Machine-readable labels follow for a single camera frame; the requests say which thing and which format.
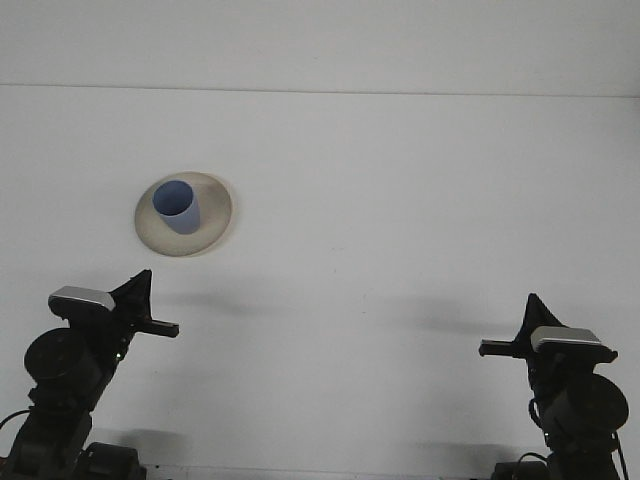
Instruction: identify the pale blue cup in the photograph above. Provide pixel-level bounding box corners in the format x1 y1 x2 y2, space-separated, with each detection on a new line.
152 180 200 236

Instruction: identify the pale round plate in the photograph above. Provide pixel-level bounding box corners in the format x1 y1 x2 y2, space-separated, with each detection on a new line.
133 171 235 259

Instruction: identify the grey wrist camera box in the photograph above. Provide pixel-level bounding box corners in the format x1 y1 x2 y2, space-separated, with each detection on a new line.
47 285 118 317
529 326 605 355

